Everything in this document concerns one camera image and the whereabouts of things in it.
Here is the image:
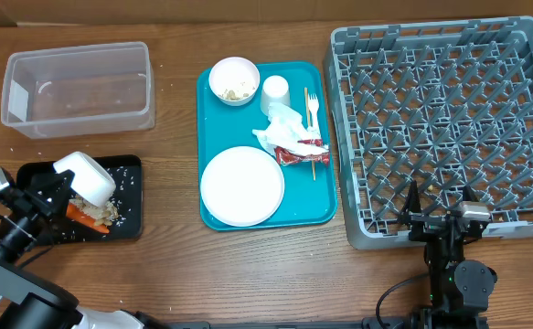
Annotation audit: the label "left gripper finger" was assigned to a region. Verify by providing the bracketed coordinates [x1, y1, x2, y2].
[28, 170, 75, 195]
[42, 180, 72, 219]

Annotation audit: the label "orange carrot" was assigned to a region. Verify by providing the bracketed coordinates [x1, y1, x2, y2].
[66, 204, 110, 234]

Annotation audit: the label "white bowl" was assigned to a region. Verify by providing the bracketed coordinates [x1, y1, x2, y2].
[208, 57, 261, 106]
[53, 152, 116, 207]

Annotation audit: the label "peanut food scraps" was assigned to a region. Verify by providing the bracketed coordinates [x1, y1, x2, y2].
[69, 196, 119, 227]

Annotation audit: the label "rice food scraps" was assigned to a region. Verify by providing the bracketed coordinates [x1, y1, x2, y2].
[220, 90, 250, 101]

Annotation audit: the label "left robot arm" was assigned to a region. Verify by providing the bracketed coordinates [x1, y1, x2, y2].
[0, 167, 167, 329]

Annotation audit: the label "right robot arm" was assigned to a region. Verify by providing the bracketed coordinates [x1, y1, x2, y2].
[398, 182, 497, 328]

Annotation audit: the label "grey dishwasher rack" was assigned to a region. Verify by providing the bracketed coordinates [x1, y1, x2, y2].
[324, 16, 533, 249]

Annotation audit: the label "black plastic tray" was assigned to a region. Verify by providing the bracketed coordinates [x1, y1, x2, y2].
[37, 154, 144, 246]

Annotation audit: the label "clear plastic bin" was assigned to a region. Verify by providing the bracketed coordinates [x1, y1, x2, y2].
[1, 41, 155, 139]

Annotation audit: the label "red snack wrapper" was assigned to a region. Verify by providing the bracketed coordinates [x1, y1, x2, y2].
[274, 139, 331, 166]

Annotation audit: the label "white plastic fork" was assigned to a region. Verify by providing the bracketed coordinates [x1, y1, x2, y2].
[307, 93, 320, 133]

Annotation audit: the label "crumpled white napkin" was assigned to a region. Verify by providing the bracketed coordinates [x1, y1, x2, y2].
[252, 102, 329, 156]

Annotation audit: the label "teal serving tray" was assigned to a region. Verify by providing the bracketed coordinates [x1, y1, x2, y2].
[197, 61, 337, 229]

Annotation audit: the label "wooden skewer stick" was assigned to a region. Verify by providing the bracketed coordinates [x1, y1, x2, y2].
[304, 87, 316, 181]

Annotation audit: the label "white round plate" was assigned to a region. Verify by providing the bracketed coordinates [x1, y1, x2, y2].
[200, 146, 285, 228]

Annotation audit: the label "white paper cup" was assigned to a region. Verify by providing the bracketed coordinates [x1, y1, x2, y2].
[261, 75, 291, 116]

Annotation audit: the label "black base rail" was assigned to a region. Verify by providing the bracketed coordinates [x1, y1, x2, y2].
[166, 317, 489, 329]

